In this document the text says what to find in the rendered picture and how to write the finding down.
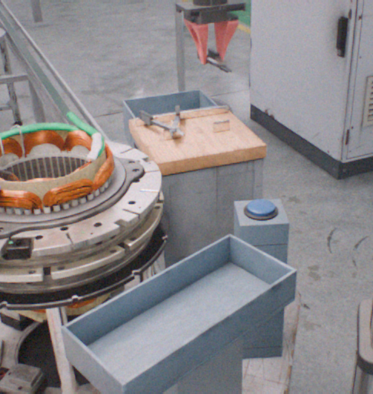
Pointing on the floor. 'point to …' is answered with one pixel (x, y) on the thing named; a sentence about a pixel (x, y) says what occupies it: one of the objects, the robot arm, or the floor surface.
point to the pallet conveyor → (37, 81)
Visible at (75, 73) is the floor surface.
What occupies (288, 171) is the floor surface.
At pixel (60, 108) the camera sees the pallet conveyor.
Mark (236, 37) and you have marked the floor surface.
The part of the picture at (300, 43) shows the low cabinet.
